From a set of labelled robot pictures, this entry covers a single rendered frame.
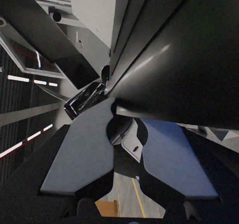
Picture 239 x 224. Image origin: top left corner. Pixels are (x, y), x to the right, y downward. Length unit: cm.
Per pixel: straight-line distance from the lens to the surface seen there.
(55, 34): 39
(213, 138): 41
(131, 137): 31
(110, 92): 18
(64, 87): 1273
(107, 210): 826
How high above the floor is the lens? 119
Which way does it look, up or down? 5 degrees down
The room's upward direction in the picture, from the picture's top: 82 degrees counter-clockwise
